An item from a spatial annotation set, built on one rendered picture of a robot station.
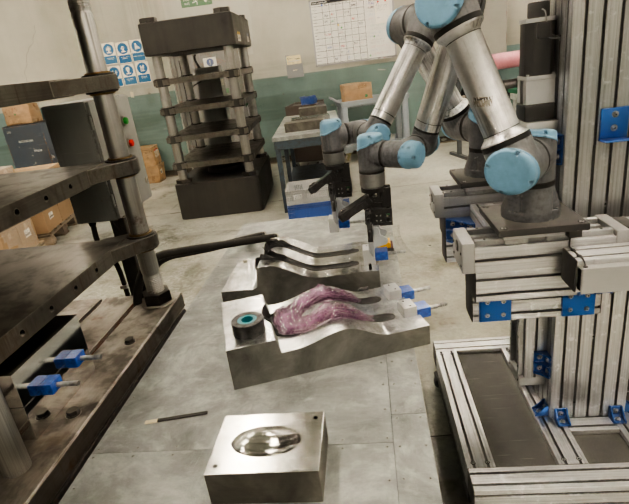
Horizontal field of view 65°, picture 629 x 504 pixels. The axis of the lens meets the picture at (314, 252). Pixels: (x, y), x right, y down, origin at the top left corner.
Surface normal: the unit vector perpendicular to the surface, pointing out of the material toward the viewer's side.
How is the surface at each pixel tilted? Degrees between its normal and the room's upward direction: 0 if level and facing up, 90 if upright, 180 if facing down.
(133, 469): 0
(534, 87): 90
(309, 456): 0
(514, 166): 97
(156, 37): 90
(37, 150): 90
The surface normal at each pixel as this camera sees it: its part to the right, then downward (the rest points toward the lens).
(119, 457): -0.13, -0.92
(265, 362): 0.21, 0.33
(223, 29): -0.01, 0.37
